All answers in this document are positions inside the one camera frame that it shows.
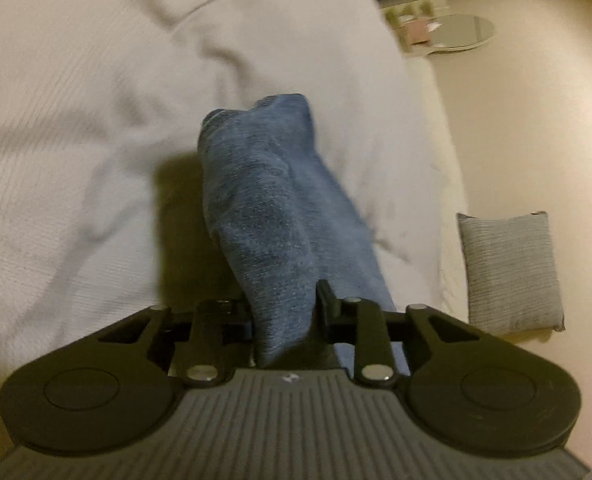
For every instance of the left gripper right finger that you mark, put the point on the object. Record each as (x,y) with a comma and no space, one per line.
(336,320)

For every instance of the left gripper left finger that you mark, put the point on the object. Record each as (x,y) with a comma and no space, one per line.
(223,330)

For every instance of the blue denim jeans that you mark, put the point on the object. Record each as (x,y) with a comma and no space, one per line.
(283,223)

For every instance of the cream white pillow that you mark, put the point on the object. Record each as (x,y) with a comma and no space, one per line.
(453,199)

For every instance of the grey knitted cushion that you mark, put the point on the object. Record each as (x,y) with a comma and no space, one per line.
(512,283)

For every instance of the white bed duvet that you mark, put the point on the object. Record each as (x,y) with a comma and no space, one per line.
(95,95)

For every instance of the cluttered bedside shelf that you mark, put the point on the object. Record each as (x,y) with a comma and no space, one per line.
(413,23)

